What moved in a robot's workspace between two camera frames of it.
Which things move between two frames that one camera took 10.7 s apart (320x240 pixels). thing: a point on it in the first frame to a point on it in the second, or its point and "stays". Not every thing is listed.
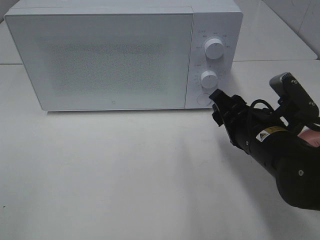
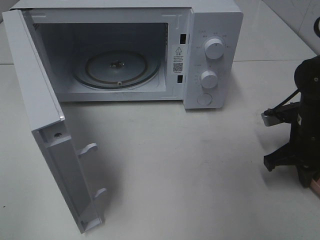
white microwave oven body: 98,55 stays
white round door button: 203,99 stays
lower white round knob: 209,79 stays
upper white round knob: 214,48 stays
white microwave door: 104,61 to 48,120
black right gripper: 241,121 to 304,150
